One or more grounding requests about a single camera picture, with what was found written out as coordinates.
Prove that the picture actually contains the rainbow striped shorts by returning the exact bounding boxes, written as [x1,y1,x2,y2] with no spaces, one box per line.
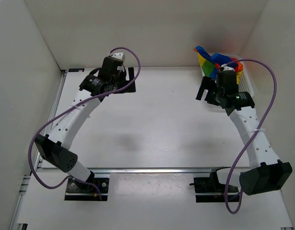
[193,46,236,79]

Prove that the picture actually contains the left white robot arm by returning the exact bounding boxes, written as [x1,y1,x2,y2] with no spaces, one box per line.
[35,52,134,192]

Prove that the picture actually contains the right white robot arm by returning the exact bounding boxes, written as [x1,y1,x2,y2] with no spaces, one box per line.
[196,70,293,196]

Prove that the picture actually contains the white plastic basket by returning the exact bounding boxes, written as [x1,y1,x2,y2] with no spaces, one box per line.
[226,57,255,115]

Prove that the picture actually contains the black corner label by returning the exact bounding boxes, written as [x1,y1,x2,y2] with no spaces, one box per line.
[68,68,85,72]

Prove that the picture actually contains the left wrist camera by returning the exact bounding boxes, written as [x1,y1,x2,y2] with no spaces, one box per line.
[109,52,126,62]

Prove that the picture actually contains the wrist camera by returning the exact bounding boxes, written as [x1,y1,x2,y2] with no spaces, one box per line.
[220,64,235,71]
[109,52,126,62]

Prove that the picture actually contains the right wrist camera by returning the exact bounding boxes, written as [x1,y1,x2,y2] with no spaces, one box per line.
[220,64,235,71]

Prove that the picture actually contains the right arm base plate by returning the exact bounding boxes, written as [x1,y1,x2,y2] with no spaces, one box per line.
[189,167,228,203]

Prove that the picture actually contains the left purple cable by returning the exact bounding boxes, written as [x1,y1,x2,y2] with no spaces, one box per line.
[28,46,141,201]

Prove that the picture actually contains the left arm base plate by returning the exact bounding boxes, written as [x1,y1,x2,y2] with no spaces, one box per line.
[64,177,109,202]

